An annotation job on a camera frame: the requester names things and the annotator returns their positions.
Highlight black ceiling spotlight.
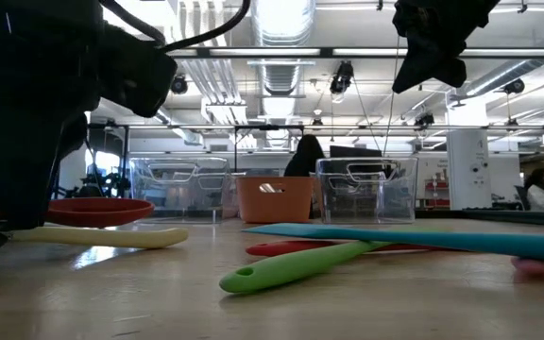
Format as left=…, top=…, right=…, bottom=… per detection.
left=502, top=77, right=526, bottom=95
left=170, top=75, right=189, bottom=95

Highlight green silicone spatula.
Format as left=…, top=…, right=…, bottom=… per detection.
left=218, top=240, right=394, bottom=295

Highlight clear plastic bin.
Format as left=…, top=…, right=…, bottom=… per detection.
left=315, top=157, right=419, bottom=225
left=128, top=156, right=234, bottom=225

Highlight red silicone spatula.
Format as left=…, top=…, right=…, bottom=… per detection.
left=246, top=239, right=448, bottom=258

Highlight red slotted spoon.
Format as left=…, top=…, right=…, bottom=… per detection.
left=0, top=196, right=156, bottom=229

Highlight white round pillar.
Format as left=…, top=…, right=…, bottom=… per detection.
left=446, top=129, right=490, bottom=211

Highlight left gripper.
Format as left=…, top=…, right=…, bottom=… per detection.
left=0, top=0, right=179, bottom=232

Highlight black overhead rig gantry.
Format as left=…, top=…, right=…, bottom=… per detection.
left=165, top=45, right=544, bottom=60

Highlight black aluminium table frame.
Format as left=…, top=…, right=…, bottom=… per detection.
left=416, top=209, right=544, bottom=229

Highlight pink silicone spatula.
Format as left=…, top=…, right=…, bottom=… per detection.
left=510, top=256, right=544, bottom=278

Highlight black overhead camera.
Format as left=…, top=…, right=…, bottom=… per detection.
left=329, top=60, right=354, bottom=95

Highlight orange plastic bin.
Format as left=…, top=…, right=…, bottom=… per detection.
left=235, top=176, right=315, bottom=225

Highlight silver ceiling air duct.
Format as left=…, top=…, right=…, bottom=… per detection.
left=250, top=0, right=318, bottom=147

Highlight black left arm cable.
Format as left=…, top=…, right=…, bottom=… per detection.
left=99, top=0, right=252, bottom=53

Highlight background robot arms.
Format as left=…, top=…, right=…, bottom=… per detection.
left=54, top=169, right=131, bottom=199

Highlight black desk monitor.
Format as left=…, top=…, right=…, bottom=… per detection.
left=329, top=144, right=384, bottom=160

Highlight cream handled knife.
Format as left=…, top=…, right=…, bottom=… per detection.
left=0, top=221, right=190, bottom=263

